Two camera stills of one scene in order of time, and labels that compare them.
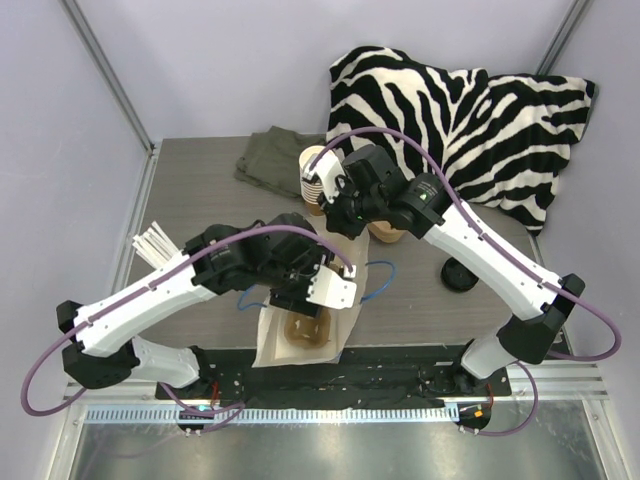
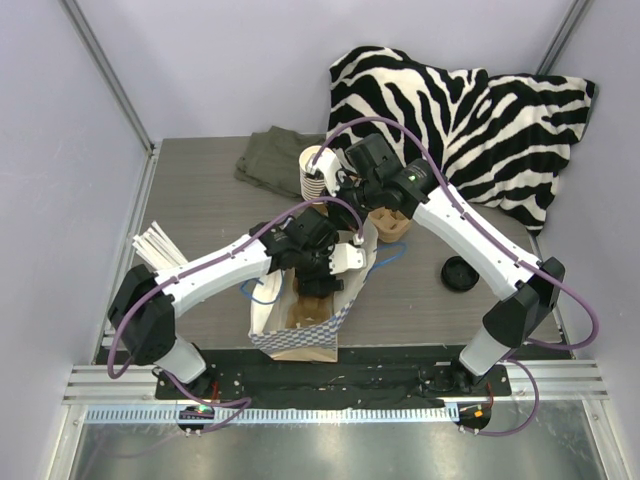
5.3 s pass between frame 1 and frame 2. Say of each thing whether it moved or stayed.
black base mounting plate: stayed
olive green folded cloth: stayed
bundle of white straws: stayed
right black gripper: moved
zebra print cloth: stayed
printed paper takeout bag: moved
